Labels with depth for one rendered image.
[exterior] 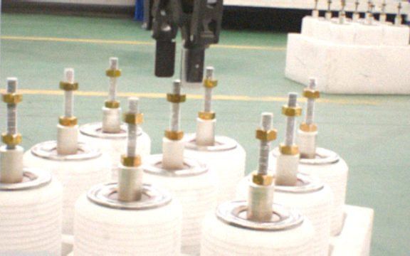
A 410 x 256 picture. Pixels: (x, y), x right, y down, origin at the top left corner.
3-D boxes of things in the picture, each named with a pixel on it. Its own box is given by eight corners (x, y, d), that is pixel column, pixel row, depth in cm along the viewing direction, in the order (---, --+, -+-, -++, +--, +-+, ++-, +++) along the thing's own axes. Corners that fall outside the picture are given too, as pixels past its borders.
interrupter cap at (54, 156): (25, 162, 82) (25, 156, 82) (35, 145, 90) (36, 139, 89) (100, 166, 83) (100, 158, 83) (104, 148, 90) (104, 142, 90)
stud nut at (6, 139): (12, 139, 75) (13, 130, 75) (25, 142, 74) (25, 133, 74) (-4, 142, 74) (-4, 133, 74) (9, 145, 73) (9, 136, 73)
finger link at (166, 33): (173, 22, 83) (171, 71, 84) (161, 19, 86) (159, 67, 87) (159, 22, 82) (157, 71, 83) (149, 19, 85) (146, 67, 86)
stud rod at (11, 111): (11, 157, 75) (12, 77, 73) (18, 159, 75) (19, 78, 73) (3, 158, 74) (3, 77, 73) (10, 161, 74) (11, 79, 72)
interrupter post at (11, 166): (-4, 185, 74) (-4, 151, 73) (-2, 178, 76) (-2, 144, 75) (23, 186, 74) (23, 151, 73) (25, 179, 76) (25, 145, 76)
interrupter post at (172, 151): (184, 167, 84) (186, 136, 83) (183, 173, 82) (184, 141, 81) (161, 166, 84) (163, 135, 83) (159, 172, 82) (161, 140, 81)
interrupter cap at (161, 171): (210, 163, 86) (210, 156, 86) (207, 182, 79) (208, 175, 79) (139, 158, 87) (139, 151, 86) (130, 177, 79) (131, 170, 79)
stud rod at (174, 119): (171, 151, 83) (176, 79, 82) (179, 153, 83) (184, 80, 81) (166, 153, 82) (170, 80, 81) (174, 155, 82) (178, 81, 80)
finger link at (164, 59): (176, 41, 83) (174, 77, 84) (173, 40, 84) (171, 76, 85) (156, 41, 82) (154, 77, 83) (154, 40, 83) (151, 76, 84)
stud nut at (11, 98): (13, 99, 75) (13, 89, 74) (25, 102, 74) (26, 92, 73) (-4, 101, 73) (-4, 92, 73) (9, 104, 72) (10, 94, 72)
